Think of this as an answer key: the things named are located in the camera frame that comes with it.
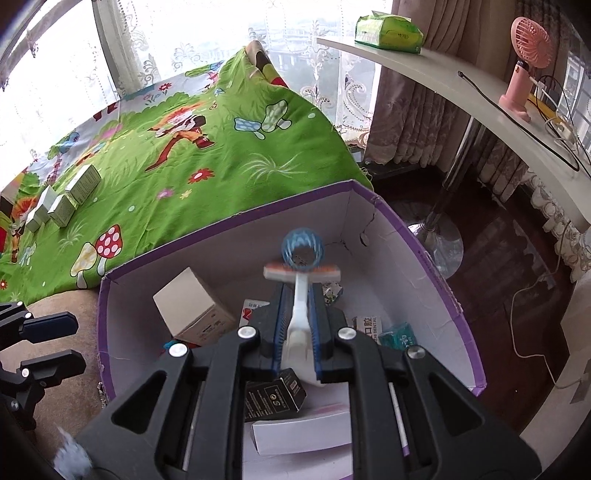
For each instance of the yellow item on desk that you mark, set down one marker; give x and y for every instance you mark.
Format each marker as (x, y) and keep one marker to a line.
(547, 110)

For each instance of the cream box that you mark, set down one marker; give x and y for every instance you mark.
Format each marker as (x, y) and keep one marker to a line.
(62, 210)

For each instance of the long white printed box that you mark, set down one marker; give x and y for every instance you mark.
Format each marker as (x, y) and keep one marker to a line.
(367, 325)

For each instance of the white box blue label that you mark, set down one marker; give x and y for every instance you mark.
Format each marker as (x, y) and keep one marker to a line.
(83, 184)

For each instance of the grey window pillar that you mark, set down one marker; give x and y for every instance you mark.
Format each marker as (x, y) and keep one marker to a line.
(115, 37)

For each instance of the teal box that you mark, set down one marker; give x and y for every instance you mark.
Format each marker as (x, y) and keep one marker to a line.
(399, 334)

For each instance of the beige cardboard box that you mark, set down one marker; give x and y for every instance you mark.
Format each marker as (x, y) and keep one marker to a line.
(189, 300)

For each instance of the white curved desk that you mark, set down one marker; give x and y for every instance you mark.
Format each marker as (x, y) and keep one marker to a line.
(461, 87)

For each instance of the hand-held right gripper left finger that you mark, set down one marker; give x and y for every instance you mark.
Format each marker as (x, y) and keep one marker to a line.
(278, 337)

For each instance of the green tissue pack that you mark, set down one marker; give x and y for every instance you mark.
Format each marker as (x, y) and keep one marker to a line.
(388, 32)

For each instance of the purple cardboard box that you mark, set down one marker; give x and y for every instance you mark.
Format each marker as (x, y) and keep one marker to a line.
(231, 240)

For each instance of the pink handheld fan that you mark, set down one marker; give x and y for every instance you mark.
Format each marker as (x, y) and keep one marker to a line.
(515, 92)

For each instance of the crumpled foil wrapper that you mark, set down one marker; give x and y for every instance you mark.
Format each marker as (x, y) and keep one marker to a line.
(332, 293)

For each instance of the tall white box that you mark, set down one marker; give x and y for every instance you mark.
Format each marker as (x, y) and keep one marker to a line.
(46, 198)

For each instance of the white charger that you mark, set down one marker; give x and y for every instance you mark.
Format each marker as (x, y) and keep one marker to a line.
(564, 131)

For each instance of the white lace curtain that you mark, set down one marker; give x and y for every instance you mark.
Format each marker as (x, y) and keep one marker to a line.
(554, 217)
(194, 27)

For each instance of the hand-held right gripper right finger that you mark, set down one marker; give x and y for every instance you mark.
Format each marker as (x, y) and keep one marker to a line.
(314, 337)

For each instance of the large white pink box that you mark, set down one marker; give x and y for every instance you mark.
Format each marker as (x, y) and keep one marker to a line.
(300, 434)

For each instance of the white box red print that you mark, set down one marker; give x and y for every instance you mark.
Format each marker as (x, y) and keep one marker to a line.
(251, 308)

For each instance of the brown patterned curtain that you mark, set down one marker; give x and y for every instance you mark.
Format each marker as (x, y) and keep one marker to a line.
(415, 115)

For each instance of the black box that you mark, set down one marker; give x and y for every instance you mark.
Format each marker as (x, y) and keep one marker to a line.
(270, 397)

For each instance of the green cartoon printed blanket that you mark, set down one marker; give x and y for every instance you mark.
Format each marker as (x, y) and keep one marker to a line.
(184, 161)

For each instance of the small silver box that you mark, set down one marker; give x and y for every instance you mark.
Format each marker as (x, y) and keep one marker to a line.
(34, 220)

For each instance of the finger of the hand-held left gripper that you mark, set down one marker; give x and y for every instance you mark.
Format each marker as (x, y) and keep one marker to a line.
(55, 367)
(51, 325)

